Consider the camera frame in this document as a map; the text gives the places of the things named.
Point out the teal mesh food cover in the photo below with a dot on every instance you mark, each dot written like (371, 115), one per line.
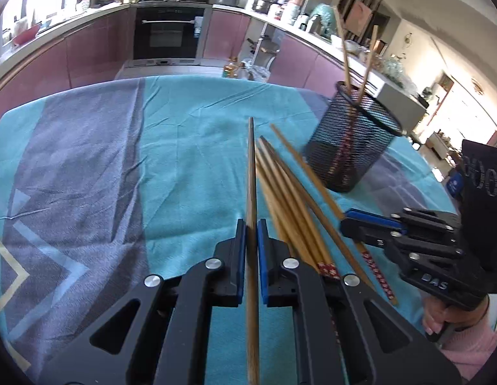
(322, 18)

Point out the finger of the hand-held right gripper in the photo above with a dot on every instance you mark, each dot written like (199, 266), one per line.
(373, 217)
(361, 232)

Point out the stainless steel stock pot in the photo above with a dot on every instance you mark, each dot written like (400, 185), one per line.
(264, 3)

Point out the white jar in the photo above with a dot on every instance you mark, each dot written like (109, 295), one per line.
(289, 13)

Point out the wooden chopstick red patterned end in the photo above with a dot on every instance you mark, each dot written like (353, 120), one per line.
(343, 48)
(304, 171)
(272, 215)
(290, 176)
(371, 56)
(285, 224)
(298, 224)
(251, 168)

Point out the teal and grey tablecloth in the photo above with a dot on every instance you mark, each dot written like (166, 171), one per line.
(112, 168)

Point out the white side cabinet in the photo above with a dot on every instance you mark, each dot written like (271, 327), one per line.
(401, 104)

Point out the person's right forearm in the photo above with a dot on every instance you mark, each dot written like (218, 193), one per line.
(473, 349)

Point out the clear glass container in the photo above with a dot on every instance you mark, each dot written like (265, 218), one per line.
(393, 69)

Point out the black built-in oven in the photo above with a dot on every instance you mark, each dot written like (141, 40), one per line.
(168, 36)

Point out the yellow cooking oil bottle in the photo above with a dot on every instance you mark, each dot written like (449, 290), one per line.
(227, 71)

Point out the white plastic bag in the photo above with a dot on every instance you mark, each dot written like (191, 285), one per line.
(256, 70)

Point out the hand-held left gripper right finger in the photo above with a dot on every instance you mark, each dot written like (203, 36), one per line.
(262, 256)

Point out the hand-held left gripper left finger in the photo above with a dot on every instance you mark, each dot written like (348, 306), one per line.
(241, 248)

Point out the red bowl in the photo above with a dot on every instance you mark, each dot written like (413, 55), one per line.
(27, 34)

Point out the pink kitchen base cabinets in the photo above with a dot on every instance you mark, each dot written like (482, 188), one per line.
(92, 52)

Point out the person's right hand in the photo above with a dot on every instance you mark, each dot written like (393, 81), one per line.
(431, 317)

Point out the black mesh utensil holder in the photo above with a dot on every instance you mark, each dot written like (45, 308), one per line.
(353, 148)

